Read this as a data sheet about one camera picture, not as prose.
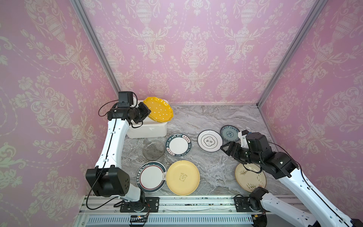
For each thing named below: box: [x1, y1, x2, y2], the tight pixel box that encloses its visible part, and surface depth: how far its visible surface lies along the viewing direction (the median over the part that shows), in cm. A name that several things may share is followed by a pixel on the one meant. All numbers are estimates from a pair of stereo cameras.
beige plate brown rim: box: [234, 163, 268, 193], surface depth 83 cm
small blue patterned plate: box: [220, 124, 240, 142], surface depth 105 cm
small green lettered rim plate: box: [165, 133, 192, 157], surface depth 99 cm
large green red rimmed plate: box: [135, 160, 167, 194], surface depth 85 cm
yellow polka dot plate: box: [142, 96, 174, 123], surface depth 86 cm
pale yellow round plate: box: [165, 159, 201, 196], surface depth 85 cm
